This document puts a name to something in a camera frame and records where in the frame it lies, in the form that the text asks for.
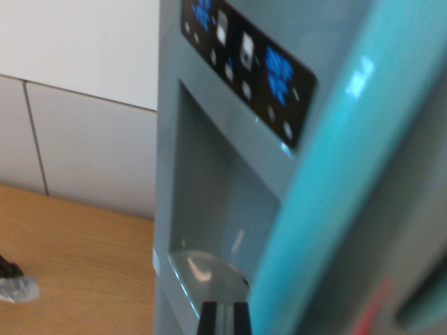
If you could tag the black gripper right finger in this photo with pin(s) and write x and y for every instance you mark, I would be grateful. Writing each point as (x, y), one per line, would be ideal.
(241, 321)

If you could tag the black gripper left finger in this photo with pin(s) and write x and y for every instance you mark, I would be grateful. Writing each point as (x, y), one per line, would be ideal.
(207, 321)

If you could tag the grey fridge door with dispenser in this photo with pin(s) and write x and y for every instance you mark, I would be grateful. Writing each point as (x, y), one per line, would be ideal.
(216, 195)

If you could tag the crumpled grey foil lump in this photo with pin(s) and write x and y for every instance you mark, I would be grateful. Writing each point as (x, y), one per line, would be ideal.
(19, 289)

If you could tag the black temperature display panel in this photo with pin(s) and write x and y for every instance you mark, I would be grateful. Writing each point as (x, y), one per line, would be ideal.
(244, 87)

